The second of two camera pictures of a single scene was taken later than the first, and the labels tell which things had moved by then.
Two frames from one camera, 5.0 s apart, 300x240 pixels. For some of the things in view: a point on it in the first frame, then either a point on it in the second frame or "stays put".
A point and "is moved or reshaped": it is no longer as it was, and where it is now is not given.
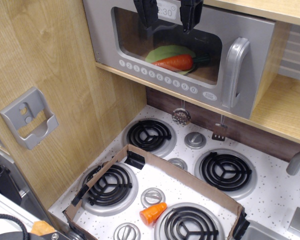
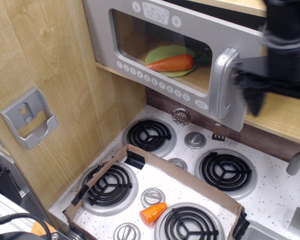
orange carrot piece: x=150 y=214 stays put
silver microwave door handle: x=236 y=51 → x=219 y=107
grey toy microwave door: x=226 y=59 is moved or reshaped
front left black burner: x=114 y=192 stays put
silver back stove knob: x=195 y=140 stays put
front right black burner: x=190 y=221 stays put
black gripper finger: x=190 y=12 → x=252 y=75
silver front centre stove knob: x=152 y=196 stays put
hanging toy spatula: x=220 y=130 stays put
